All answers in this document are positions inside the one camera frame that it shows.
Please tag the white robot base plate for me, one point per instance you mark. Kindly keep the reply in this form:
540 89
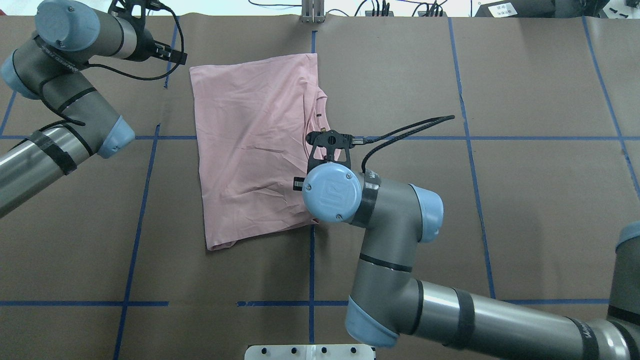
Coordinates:
311 352

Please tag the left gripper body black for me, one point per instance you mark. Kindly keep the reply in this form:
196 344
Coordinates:
145 48

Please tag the black box with label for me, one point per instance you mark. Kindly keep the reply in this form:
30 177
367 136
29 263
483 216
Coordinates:
516 9

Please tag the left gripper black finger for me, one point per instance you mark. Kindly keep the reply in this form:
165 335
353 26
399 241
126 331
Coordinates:
170 54

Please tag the grey USB hub right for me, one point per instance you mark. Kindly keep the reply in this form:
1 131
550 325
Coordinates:
434 9

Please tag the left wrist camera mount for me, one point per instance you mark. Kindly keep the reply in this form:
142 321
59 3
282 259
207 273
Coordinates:
134 11

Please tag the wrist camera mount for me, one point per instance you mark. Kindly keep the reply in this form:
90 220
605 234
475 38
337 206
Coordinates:
330 141
134 11

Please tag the pink Snoopy t-shirt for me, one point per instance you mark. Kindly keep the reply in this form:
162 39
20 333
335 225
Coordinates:
251 121

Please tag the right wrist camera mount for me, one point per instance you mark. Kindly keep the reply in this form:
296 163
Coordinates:
330 141

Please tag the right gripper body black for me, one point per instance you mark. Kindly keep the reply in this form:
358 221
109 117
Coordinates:
298 184

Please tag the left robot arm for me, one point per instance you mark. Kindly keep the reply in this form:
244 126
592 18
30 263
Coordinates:
49 68

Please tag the aluminium frame post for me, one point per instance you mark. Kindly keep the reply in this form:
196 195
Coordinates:
313 12

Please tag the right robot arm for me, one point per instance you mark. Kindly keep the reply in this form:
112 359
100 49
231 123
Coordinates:
388 299

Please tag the right camera cable black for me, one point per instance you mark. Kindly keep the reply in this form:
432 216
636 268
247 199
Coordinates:
397 135

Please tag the grey USB hub left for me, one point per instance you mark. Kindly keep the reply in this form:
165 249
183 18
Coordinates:
379 9

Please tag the grey usb hub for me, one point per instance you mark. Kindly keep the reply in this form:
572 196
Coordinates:
434 9
379 9

